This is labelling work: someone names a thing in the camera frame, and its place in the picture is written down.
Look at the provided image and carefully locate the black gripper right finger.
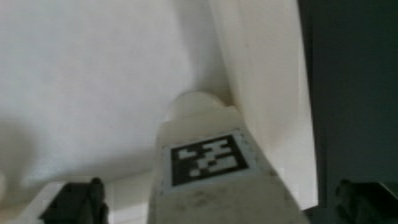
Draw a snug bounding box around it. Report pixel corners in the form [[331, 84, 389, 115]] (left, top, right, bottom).
[[336, 180, 398, 224]]

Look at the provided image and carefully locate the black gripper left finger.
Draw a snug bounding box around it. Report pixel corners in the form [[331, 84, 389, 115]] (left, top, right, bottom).
[[39, 178, 108, 224]]

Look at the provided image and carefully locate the white table leg with tag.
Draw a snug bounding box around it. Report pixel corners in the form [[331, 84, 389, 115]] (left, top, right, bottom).
[[148, 92, 309, 224]]

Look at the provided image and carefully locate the white square table top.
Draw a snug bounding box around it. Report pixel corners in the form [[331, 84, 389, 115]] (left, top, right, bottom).
[[0, 0, 318, 224]]

